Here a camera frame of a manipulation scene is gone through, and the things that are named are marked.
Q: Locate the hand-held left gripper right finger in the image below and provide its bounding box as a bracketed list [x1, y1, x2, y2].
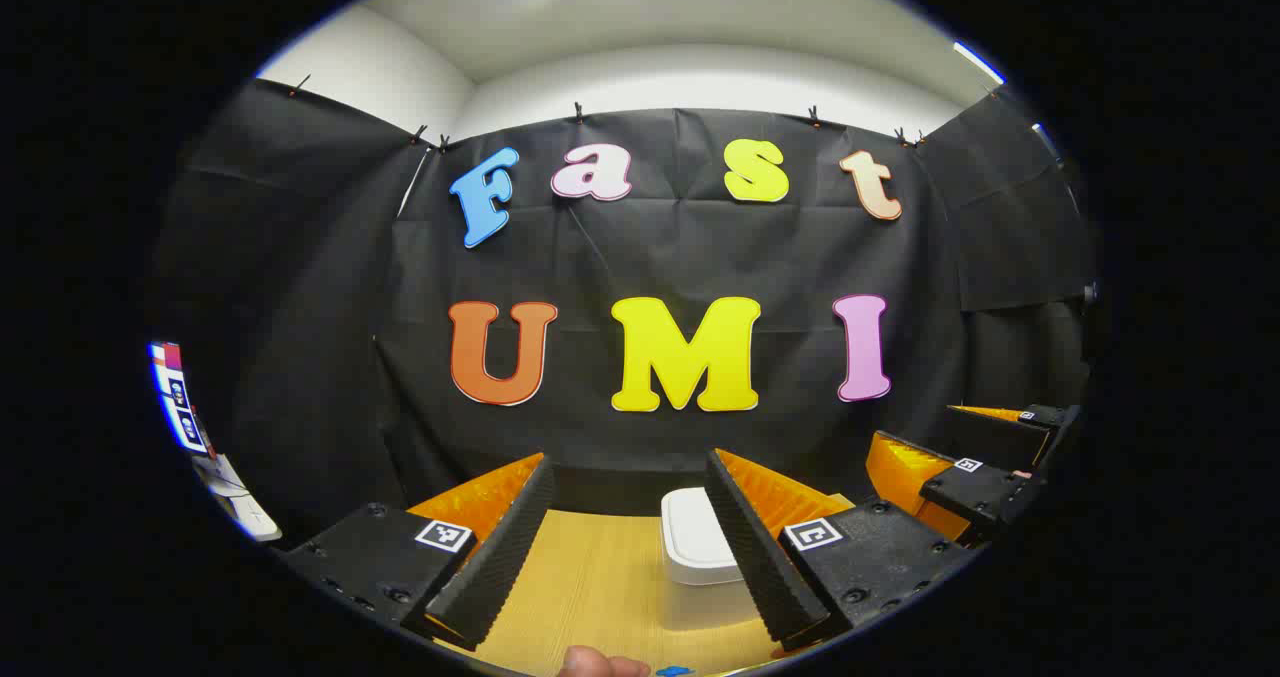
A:
[704, 447, 986, 653]

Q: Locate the white side table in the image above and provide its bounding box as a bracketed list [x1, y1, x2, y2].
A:
[195, 454, 283, 543]

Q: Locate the white desktop garbage bin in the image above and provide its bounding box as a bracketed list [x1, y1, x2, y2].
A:
[660, 487, 776, 636]

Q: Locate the black backdrop cloth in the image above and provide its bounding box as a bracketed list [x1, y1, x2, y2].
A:
[150, 79, 1101, 548]

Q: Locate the computer monitor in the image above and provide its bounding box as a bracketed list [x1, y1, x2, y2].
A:
[150, 342, 216, 458]

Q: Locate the ceiling light strip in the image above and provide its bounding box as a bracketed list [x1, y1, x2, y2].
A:
[952, 41, 1006, 86]

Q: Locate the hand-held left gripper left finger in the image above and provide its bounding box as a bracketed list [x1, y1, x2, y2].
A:
[283, 452, 557, 653]

